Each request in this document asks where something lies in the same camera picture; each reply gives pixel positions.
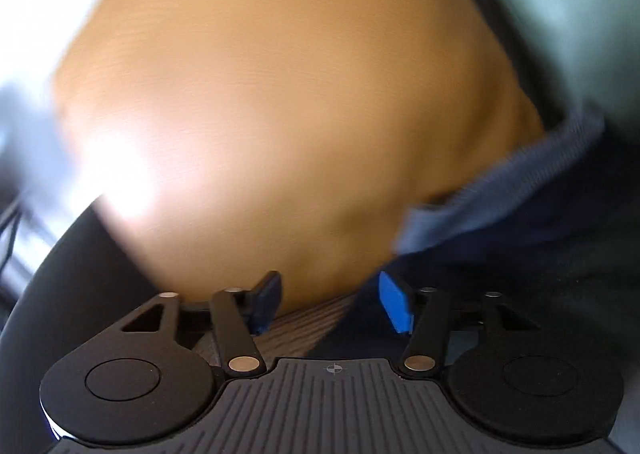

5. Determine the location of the grey-blue garment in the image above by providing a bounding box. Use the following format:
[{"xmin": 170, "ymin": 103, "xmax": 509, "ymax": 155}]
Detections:
[{"xmin": 395, "ymin": 104, "xmax": 608, "ymax": 259}]

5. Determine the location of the dark sofa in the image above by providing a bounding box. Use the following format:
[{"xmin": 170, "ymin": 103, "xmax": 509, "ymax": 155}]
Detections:
[{"xmin": 0, "ymin": 206, "xmax": 168, "ymax": 385}]

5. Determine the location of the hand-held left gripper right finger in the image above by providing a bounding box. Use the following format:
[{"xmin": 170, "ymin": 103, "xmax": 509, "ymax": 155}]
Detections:
[{"xmin": 378, "ymin": 271, "xmax": 543, "ymax": 381}]

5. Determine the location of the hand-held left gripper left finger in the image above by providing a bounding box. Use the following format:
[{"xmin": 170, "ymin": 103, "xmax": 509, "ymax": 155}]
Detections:
[{"xmin": 102, "ymin": 271, "xmax": 284, "ymax": 379}]

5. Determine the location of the green leather cushion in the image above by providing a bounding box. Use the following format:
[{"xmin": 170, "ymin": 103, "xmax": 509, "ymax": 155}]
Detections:
[{"xmin": 435, "ymin": 0, "xmax": 640, "ymax": 139}]

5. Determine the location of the dark green knitted garment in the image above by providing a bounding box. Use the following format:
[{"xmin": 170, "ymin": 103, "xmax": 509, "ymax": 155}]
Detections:
[{"xmin": 310, "ymin": 194, "xmax": 640, "ymax": 370}]

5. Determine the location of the tan leather cushion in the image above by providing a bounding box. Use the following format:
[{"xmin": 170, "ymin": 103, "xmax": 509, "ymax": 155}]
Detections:
[{"xmin": 50, "ymin": 0, "xmax": 546, "ymax": 319}]

